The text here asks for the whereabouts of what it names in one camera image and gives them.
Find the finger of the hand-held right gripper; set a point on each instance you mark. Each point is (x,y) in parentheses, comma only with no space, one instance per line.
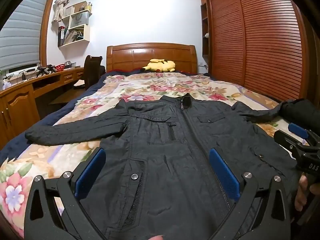
(297,130)
(287,142)

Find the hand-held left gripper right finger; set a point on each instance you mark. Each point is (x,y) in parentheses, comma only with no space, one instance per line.
(225,175)

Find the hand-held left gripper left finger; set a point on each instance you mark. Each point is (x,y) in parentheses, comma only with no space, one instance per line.
(90,172)

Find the black jacket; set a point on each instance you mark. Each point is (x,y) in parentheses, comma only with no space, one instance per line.
(160,155)

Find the folded dark clothes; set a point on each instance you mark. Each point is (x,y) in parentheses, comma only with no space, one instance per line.
(300,112)

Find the person's right hand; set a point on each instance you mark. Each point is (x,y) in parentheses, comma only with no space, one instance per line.
(302,192)

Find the person's left hand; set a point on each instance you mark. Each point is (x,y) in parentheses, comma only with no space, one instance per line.
(155,238)

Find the wooden louvered wardrobe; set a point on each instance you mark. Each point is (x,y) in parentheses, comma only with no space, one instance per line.
(262,42)

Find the wooden desk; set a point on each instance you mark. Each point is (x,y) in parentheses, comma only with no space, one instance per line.
(17,105)

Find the dark chair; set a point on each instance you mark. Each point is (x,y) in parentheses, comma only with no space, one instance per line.
(91,72)

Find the floral blanket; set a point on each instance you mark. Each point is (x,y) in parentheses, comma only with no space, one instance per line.
(150,85)

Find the red basket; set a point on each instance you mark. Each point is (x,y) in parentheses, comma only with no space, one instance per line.
(60,67)

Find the silver box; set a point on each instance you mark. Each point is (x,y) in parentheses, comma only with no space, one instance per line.
(69,64)

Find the black device on desk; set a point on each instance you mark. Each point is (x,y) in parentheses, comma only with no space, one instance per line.
(46,70)

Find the wooden bed headboard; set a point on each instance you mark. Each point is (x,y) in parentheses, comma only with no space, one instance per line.
(130,57)

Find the yellow plush toy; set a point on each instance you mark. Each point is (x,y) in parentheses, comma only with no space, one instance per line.
(160,66)

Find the black binders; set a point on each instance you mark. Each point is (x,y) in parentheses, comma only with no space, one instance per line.
(61,36)

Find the white paper bag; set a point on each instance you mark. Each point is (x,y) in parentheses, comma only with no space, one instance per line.
(80,20)

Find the grey window blind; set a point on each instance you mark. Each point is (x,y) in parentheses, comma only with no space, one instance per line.
(20,30)

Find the white hanging cloth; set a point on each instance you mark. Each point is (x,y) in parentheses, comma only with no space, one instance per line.
(58,10)

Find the white wall shelf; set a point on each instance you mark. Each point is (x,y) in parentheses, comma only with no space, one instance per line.
(86,32)

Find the wooden window frame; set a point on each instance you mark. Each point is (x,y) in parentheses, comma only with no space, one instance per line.
(46,30)

